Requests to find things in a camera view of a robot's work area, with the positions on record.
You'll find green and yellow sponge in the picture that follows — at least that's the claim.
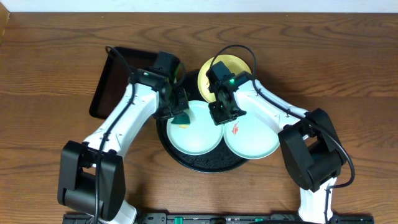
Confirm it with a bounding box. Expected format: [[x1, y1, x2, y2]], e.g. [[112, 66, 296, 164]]
[[171, 112, 190, 128]]

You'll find light green plate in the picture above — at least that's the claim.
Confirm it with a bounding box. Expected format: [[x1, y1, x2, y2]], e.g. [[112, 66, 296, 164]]
[[223, 114, 280, 159], [166, 100, 224, 156]]

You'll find yellow plate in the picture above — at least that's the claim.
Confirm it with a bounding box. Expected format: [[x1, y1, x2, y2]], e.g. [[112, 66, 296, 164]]
[[197, 55, 252, 103]]

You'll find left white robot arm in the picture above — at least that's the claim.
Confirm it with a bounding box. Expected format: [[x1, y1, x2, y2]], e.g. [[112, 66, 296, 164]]
[[57, 69, 188, 223]]

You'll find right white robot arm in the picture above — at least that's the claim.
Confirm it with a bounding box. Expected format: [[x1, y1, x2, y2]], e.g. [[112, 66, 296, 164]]
[[206, 71, 353, 223]]

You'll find round black tray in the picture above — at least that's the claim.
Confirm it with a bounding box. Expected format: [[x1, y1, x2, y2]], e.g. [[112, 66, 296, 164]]
[[155, 69, 249, 174]]

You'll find dark rectangular water tray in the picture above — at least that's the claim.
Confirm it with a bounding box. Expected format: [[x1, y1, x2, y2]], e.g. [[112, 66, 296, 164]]
[[89, 47, 157, 119]]

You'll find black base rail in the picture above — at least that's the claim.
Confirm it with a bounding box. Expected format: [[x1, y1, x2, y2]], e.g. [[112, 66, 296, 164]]
[[62, 211, 376, 224]]

